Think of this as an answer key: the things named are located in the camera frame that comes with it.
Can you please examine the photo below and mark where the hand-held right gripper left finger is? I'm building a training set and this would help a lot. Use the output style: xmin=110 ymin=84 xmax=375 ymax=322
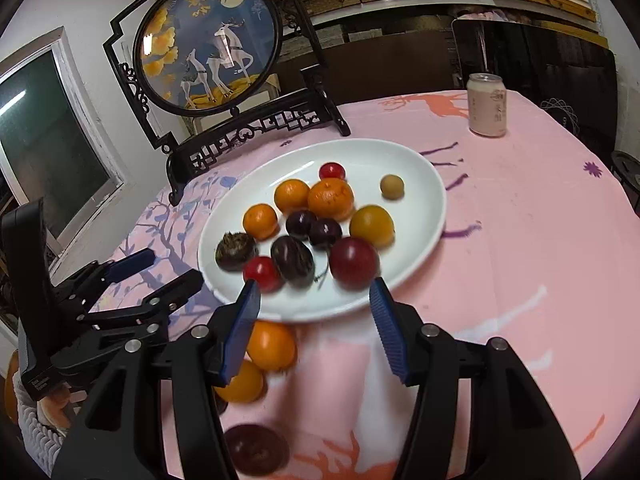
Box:
xmin=52 ymin=280 xmax=262 ymax=480

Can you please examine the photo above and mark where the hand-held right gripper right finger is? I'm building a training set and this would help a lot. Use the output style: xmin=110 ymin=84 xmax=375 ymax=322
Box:
xmin=369 ymin=276 xmax=582 ymax=480

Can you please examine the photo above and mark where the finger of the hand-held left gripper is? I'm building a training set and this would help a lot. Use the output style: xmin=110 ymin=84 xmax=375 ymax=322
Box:
xmin=81 ymin=269 xmax=205 ymax=337
xmin=51 ymin=248 xmax=155 ymax=307

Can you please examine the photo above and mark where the large red plum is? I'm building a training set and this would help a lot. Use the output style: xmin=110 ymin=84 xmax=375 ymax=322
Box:
xmin=328 ymin=237 xmax=380 ymax=291

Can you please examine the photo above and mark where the dark wrinkled passion fruit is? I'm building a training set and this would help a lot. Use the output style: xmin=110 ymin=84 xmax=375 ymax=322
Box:
xmin=270 ymin=235 xmax=316 ymax=289

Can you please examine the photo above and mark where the small orange mandarin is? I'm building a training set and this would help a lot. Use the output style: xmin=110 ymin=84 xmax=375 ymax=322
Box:
xmin=243 ymin=203 xmax=279 ymax=240

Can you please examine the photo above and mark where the yellow-green round citrus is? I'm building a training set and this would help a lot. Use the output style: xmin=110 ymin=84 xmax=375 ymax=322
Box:
xmin=349 ymin=204 xmax=395 ymax=250

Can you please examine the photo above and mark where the white oval plate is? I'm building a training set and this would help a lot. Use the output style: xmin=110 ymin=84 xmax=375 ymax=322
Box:
xmin=197 ymin=138 xmax=448 ymax=324

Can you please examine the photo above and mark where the small dark plum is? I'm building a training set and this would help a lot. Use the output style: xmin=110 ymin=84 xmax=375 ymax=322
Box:
xmin=285 ymin=210 xmax=318 ymax=240
xmin=308 ymin=218 xmax=344 ymax=249

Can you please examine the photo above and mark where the large mandarin with stem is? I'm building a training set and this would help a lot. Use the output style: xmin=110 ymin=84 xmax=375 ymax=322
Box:
xmin=307 ymin=178 xmax=355 ymax=222

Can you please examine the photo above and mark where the tan longan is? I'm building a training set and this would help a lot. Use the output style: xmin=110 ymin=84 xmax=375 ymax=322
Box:
xmin=380 ymin=174 xmax=405 ymax=201

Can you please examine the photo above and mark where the person's left forearm knitted sleeve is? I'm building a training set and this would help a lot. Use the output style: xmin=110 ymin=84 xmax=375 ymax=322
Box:
xmin=17 ymin=380 xmax=76 ymax=463

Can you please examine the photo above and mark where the person's left hand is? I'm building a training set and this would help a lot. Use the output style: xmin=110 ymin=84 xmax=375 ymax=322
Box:
xmin=37 ymin=384 xmax=85 ymax=432

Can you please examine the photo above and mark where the yellow-orange round fruit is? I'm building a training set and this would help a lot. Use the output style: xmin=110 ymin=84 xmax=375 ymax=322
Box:
xmin=214 ymin=359 xmax=266 ymax=404

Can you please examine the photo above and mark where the white framed window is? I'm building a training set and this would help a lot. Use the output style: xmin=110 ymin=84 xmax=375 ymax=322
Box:
xmin=0 ymin=26 xmax=134 ymax=257

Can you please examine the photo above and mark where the pink printed tablecloth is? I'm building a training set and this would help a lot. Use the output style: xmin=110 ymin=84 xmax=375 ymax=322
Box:
xmin=87 ymin=89 xmax=640 ymax=480

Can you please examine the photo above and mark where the round deer screen black stand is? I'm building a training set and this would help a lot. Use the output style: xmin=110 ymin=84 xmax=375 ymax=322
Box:
xmin=102 ymin=0 xmax=352 ymax=207

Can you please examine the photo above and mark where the pale pink drink can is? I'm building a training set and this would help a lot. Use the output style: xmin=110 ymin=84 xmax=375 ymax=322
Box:
xmin=467 ymin=73 xmax=509 ymax=138

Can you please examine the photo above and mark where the black round weight plate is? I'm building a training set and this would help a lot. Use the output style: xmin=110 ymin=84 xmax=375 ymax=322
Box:
xmin=610 ymin=150 xmax=640 ymax=197

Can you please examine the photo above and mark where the white storage shelf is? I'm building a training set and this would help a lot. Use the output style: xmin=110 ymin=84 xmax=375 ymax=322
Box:
xmin=220 ymin=0 xmax=617 ymax=51

